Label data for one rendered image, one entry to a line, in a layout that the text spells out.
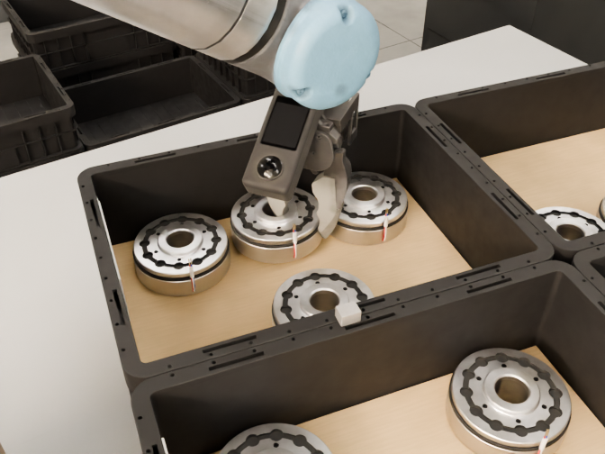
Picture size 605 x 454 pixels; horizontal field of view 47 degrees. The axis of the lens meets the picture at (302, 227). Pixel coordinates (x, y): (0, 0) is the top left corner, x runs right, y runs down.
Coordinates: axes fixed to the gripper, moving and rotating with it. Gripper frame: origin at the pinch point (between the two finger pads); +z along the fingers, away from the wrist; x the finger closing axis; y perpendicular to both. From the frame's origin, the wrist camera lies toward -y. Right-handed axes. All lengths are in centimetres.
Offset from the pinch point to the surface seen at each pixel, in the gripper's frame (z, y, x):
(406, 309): -6.8, -14.4, -15.1
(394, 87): 16, 63, 6
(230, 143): -6.8, 2.9, 9.8
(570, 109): -1.5, 34.9, -25.1
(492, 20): 36, 151, -1
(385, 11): 85, 260, 60
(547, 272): -6.9, -5.4, -25.6
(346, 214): -0.1, 3.8, -3.8
